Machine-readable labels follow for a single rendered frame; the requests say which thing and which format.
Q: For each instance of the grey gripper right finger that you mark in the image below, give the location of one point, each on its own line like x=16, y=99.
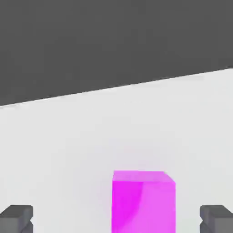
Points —
x=218, y=218

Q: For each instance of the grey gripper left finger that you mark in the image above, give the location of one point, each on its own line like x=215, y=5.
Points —
x=14, y=218

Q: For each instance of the small magenta cube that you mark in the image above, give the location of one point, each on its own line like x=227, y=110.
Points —
x=143, y=203

